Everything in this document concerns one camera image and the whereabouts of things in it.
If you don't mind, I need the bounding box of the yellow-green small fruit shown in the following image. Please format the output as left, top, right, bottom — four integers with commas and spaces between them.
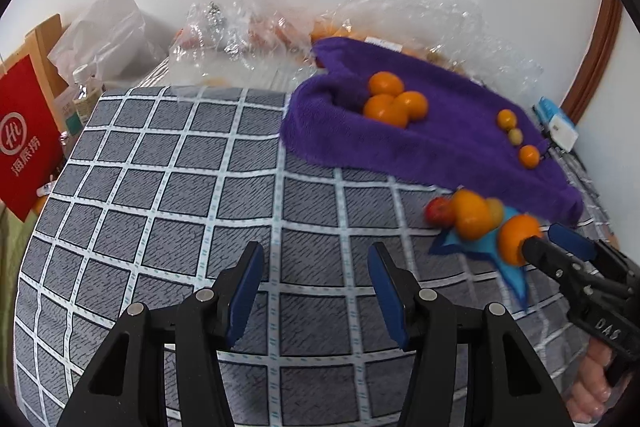
508, 128, 524, 147

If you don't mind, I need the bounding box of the large orange mandarin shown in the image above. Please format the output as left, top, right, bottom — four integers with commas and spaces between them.
368, 72, 405, 96

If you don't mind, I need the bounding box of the small orange kumquat top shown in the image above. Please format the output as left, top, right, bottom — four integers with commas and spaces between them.
497, 108, 518, 132

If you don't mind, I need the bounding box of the white plastic bag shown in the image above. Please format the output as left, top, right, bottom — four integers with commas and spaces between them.
48, 0, 167, 84

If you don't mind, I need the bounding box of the orange mandarin on cloth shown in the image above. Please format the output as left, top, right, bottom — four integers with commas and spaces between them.
362, 93, 409, 129

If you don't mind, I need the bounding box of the grey checked tablecloth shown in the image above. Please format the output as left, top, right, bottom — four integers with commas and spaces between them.
13, 88, 587, 426

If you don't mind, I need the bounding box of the small orange kumquat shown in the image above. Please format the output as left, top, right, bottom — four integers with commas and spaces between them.
518, 144, 540, 170
497, 108, 518, 132

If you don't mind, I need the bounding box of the orange mandarin near edge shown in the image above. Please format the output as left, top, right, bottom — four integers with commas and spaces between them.
497, 215, 542, 267

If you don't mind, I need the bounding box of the right hand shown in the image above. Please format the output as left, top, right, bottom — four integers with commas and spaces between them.
565, 338, 613, 424

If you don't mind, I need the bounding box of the purple towel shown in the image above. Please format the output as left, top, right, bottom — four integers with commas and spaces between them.
280, 38, 584, 225

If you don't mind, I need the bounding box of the yellow-green round fruit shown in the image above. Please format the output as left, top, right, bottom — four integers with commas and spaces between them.
486, 197, 504, 229

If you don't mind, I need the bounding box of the blue white tissue box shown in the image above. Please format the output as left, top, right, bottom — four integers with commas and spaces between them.
534, 96, 579, 153

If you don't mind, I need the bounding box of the brown wooden door frame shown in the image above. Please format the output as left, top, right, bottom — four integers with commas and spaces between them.
561, 0, 623, 124

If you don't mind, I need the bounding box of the red paper bag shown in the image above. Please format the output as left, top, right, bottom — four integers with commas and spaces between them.
0, 56, 63, 221

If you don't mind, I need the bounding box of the clear bag of oranges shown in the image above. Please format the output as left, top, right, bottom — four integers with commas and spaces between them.
310, 0, 542, 108

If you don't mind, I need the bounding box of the small red fruit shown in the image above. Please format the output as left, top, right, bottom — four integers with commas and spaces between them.
423, 196, 457, 229

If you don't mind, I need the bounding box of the orange mandarin behind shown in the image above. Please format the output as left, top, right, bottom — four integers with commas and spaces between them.
394, 91, 428, 121

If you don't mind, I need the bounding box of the clear crumpled plastic bag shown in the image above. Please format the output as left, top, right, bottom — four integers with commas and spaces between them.
163, 0, 317, 96

